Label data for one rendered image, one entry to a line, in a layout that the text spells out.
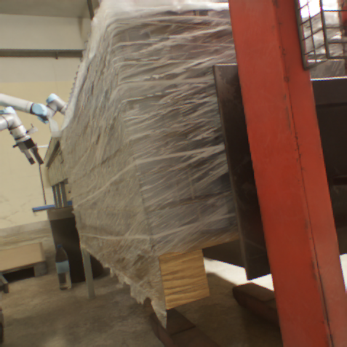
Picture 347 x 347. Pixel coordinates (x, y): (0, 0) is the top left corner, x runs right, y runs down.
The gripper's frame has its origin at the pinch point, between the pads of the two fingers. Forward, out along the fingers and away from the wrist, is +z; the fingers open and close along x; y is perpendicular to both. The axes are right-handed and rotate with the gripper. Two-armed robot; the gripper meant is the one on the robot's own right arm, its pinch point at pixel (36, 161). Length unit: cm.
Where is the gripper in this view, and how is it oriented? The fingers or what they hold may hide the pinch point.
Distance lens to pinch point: 214.4
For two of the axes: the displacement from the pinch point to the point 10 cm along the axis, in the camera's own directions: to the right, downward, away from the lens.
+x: 6.5, 0.2, -7.6
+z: 3.7, 8.6, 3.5
